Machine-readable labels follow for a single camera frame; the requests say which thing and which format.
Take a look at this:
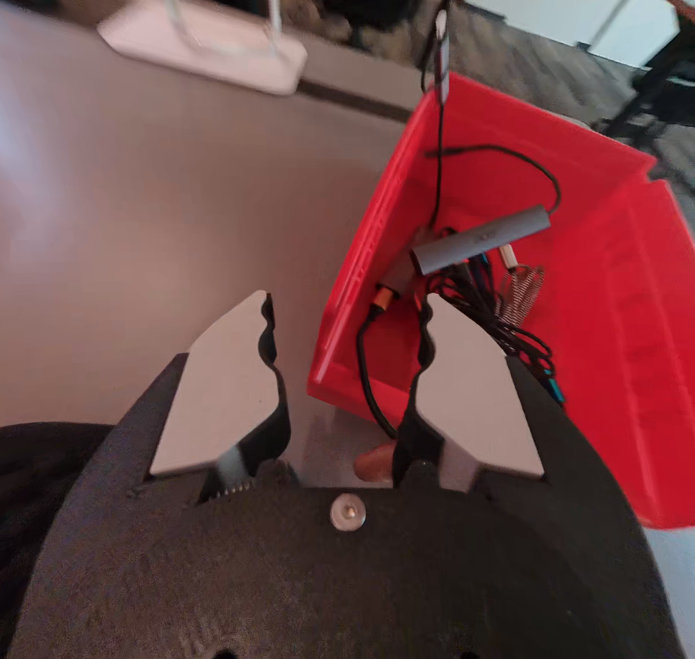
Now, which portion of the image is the person's right hand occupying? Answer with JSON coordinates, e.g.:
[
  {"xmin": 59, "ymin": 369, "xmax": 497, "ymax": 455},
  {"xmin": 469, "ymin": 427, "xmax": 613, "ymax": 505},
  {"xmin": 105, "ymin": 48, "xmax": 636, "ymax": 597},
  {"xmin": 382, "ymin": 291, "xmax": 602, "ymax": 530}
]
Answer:
[{"xmin": 353, "ymin": 440, "xmax": 395, "ymax": 482}]

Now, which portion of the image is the black usb hub cable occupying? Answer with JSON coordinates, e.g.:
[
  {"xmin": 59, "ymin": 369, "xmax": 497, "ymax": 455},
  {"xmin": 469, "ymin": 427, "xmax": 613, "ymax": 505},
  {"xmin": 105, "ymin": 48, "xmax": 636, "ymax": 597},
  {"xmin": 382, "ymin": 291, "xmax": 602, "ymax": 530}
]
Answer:
[{"xmin": 424, "ymin": 146, "xmax": 563, "ymax": 220}]

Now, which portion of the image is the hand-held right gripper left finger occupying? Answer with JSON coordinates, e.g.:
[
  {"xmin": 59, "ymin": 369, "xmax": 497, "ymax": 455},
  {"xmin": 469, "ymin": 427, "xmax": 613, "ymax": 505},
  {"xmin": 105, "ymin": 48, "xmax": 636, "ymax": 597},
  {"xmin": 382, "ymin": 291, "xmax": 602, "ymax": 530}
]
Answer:
[{"xmin": 148, "ymin": 290, "xmax": 292, "ymax": 488}]

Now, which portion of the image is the braided usb-c cable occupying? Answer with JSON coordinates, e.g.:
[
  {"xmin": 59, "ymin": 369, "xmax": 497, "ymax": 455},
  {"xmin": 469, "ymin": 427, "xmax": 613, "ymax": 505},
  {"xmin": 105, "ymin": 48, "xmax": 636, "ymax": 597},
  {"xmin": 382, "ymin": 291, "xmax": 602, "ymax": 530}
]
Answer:
[{"xmin": 495, "ymin": 242, "xmax": 545, "ymax": 324}]

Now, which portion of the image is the grey usb hub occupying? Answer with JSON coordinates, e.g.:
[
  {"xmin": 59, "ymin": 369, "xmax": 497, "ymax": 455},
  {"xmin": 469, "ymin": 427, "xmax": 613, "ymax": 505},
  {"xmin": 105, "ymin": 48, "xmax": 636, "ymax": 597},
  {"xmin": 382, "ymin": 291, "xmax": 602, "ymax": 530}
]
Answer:
[{"xmin": 410, "ymin": 205, "xmax": 552, "ymax": 276}]

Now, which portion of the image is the red plastic bin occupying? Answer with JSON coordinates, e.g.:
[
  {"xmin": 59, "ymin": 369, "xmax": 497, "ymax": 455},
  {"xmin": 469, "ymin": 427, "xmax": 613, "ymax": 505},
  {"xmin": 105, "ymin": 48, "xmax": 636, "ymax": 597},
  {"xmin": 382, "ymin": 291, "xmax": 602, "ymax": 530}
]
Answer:
[{"xmin": 307, "ymin": 71, "xmax": 695, "ymax": 530}]

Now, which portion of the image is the thin black cable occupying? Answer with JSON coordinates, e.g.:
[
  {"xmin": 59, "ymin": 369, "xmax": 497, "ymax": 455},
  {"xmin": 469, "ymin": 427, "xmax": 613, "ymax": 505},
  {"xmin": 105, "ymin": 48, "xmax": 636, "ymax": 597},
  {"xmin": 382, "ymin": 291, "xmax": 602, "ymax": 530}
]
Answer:
[{"xmin": 419, "ymin": 9, "xmax": 452, "ymax": 232}]

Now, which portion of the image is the black cable with orange plug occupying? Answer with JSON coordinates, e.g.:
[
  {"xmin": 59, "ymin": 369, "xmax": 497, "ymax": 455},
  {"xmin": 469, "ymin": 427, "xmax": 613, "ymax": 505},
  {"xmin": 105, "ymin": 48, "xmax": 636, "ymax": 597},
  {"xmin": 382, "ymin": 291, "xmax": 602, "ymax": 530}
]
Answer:
[{"xmin": 355, "ymin": 260, "xmax": 421, "ymax": 441}]

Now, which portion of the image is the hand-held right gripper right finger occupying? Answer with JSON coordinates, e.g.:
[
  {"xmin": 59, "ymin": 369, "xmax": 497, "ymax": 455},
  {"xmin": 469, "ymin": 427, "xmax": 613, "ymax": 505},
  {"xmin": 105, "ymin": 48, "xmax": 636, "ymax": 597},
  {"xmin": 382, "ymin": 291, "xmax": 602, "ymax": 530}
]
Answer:
[{"xmin": 392, "ymin": 292, "xmax": 546, "ymax": 492}]

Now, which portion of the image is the white panel stand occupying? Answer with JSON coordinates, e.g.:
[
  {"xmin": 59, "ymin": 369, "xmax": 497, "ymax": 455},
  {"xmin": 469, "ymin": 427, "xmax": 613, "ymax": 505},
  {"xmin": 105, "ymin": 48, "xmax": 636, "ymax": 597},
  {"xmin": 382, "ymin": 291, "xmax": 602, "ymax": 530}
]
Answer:
[{"xmin": 97, "ymin": 0, "xmax": 308, "ymax": 96}]

